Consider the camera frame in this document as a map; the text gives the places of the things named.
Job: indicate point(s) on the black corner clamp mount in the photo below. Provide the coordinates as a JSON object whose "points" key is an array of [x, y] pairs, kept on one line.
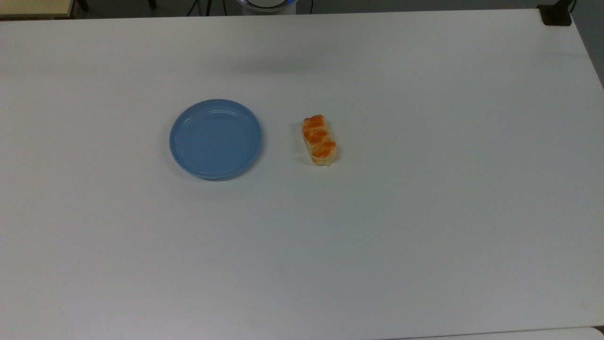
{"points": [[556, 14]]}

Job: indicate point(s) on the blue round plate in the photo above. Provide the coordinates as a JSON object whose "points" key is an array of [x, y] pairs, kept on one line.
{"points": [[214, 141]]}

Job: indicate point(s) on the orange glazed bread roll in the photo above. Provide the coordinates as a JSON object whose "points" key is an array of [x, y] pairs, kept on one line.
{"points": [[319, 140]]}

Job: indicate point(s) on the black tripod legs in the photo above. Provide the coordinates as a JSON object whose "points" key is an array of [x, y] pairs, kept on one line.
{"points": [[206, 6]]}

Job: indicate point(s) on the beige wooden side table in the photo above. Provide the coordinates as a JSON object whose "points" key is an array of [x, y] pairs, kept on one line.
{"points": [[33, 7]]}

